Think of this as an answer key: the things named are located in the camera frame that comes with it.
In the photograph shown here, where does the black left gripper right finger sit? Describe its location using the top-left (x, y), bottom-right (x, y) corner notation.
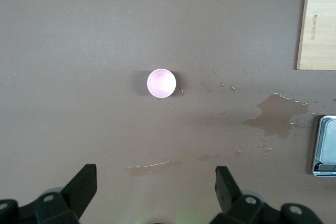
top-left (209, 166), bottom-right (323, 224)

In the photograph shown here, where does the wooden cutting board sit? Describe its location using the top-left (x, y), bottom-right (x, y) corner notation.
top-left (296, 0), bottom-right (336, 70)

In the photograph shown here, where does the brown table cover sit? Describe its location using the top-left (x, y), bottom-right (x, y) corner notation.
top-left (0, 0), bottom-right (336, 224)

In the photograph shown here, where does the pink paper cup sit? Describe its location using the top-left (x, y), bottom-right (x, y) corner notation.
top-left (146, 68), bottom-right (177, 99)

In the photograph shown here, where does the silver digital kitchen scale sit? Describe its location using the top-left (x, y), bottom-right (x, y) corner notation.
top-left (311, 115), bottom-right (336, 177)

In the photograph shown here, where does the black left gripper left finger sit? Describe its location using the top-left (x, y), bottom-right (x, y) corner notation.
top-left (0, 164), bottom-right (97, 224)

